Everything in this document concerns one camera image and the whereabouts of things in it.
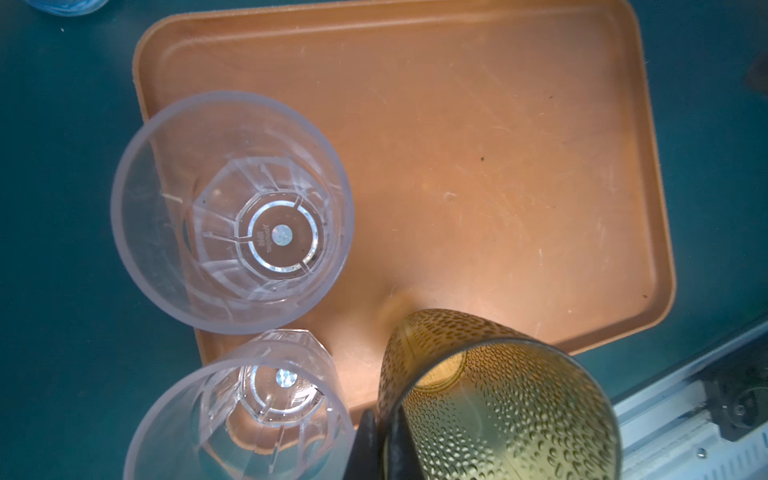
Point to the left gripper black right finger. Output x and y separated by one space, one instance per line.
400 458

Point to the aluminium mounting rail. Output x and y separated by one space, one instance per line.
667 431

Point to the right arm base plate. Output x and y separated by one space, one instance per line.
736 392

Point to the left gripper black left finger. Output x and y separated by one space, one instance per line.
364 460

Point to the dark amber textured cup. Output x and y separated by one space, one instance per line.
484 401

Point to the frosted blue tall cup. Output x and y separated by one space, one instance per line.
67 8

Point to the clear faceted glass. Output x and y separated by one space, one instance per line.
232 212
271 409

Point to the orange plastic tray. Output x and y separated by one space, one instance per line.
501 154

